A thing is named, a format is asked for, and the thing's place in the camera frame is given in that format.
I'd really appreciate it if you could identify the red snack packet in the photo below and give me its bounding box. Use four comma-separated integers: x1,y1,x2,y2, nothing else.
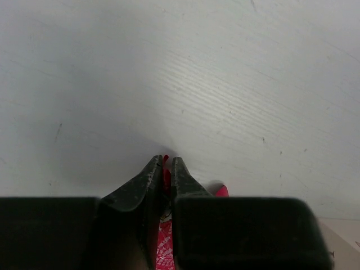
153,154,231,270

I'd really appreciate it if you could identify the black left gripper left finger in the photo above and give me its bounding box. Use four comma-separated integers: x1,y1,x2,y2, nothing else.
1,155,163,269

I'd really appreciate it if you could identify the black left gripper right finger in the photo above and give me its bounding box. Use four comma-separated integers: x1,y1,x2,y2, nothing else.
171,157,332,269

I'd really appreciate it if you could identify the beige paper bag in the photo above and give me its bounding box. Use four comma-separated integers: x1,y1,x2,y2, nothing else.
318,218,360,270

